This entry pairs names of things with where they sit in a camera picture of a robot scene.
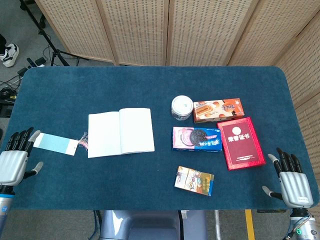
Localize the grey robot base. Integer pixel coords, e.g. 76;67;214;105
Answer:
99;209;208;240

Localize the black floor cable bundle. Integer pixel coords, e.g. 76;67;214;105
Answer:
0;74;22;106

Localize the teal cream bookmark pink tassel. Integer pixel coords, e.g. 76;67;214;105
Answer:
33;131;90;156

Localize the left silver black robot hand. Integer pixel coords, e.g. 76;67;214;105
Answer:
0;126;44;187

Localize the red certificate folder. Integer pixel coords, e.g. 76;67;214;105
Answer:
216;116;267;172

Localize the open white lined notebook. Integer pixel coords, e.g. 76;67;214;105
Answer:
87;107;156;159

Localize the black tripod stand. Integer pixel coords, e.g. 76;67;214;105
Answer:
19;0;88;67

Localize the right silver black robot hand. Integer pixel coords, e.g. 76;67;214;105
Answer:
261;147;314;209

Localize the blue pink Oreo box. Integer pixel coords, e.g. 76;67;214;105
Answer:
171;126;223;153

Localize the dark trouser leg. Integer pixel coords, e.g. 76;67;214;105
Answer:
0;33;8;54

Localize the woven wooden folding screen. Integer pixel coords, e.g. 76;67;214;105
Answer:
34;0;320;176

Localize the orange wafer biscuit box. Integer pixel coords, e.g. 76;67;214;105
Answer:
192;97;245;124

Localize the dark blue table mat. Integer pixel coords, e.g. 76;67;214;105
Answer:
0;65;315;211

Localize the white table leg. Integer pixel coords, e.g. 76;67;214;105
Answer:
214;209;222;240

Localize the white black sneaker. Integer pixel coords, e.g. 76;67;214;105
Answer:
0;43;20;68

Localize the clear round jar of clips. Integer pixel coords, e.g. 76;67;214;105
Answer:
170;95;194;121

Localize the yellow blue cocoa cookie box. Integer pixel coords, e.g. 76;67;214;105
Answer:
174;165;215;197

